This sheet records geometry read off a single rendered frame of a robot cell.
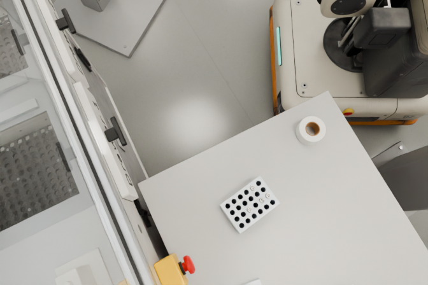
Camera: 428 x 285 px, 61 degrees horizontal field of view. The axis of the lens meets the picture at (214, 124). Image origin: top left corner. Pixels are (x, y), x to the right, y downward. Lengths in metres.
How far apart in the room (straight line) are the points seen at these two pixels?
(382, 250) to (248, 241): 0.33
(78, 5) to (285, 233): 1.60
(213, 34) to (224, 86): 0.30
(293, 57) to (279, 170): 0.76
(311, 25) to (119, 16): 0.97
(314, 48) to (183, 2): 0.78
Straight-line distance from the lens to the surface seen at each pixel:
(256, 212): 0.92
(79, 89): 0.89
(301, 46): 1.67
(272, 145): 0.99
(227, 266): 0.95
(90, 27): 2.03
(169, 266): 0.80
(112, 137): 0.85
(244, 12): 2.04
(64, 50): 0.94
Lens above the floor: 1.71
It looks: 74 degrees down
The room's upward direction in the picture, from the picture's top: 4 degrees clockwise
